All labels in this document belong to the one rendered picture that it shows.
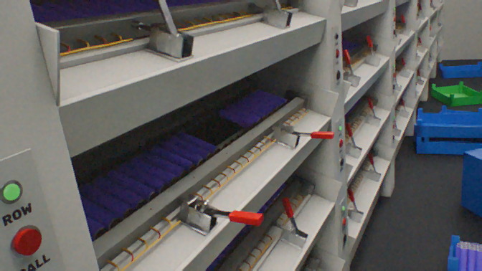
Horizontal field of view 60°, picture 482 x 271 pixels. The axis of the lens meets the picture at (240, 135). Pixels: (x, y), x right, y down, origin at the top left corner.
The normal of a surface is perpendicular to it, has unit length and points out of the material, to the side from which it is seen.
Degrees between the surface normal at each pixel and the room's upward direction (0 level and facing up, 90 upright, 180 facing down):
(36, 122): 90
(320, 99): 90
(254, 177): 19
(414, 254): 0
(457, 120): 90
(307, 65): 90
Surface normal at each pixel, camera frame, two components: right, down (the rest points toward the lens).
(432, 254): -0.11, -0.94
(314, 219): 0.18, -0.87
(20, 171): 0.88, 0.05
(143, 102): 0.87, 0.36
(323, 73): -0.47, 0.33
